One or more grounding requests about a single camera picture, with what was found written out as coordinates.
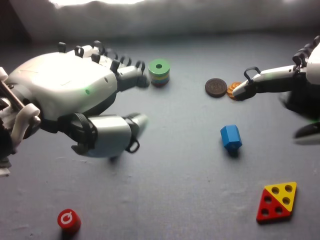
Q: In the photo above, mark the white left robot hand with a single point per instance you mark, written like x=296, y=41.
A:
x=62, y=82

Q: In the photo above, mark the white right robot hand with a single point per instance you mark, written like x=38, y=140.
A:
x=270, y=77

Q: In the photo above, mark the blue hexagonal block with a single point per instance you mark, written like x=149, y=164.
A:
x=231, y=136

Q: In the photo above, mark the yellow triangle block with holes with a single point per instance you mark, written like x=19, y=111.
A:
x=282, y=194

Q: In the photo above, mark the red triangle block with holes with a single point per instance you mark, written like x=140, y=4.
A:
x=272, y=204

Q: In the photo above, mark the small red cylinder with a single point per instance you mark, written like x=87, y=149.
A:
x=67, y=220

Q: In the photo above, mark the orange swirl cookie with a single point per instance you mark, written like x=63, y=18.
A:
x=231, y=89

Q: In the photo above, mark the brown round cookie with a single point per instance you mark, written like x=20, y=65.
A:
x=215, y=88

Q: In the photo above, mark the stacked coloured rings toy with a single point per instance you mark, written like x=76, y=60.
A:
x=160, y=75

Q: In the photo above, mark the white backdrop sheet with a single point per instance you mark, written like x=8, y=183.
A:
x=175, y=15

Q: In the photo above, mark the grey table cloth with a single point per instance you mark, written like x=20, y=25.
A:
x=175, y=175

